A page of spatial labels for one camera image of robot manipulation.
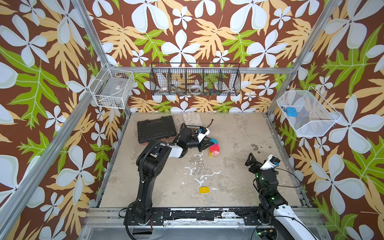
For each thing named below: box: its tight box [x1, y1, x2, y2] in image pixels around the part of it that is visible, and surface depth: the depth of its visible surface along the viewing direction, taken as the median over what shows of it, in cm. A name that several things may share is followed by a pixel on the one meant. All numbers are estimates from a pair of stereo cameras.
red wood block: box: [209, 145, 220, 153], surface depth 94 cm
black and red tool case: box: [137, 115, 177, 146], surface depth 107 cm
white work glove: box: [182, 112, 203, 126], surface depth 117 cm
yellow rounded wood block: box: [199, 186, 211, 194], surface depth 84 cm
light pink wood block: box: [211, 150, 220, 157], surface depth 95 cm
